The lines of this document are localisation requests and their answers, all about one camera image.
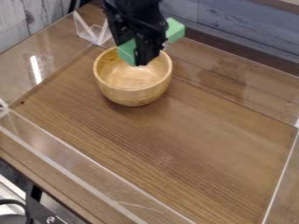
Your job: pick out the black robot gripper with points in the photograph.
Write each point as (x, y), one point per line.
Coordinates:
(136, 19)

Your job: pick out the green rectangular block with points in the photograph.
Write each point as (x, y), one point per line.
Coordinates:
(174, 32)

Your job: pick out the brown wooden bowl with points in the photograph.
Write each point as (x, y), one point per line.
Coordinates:
(132, 85)

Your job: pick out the black metal table leg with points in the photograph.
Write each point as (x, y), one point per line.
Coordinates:
(40, 214)

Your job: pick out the clear acrylic corner bracket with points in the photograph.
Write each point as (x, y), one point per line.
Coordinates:
(94, 34)

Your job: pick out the clear acrylic front wall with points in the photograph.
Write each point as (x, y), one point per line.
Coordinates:
(85, 186)

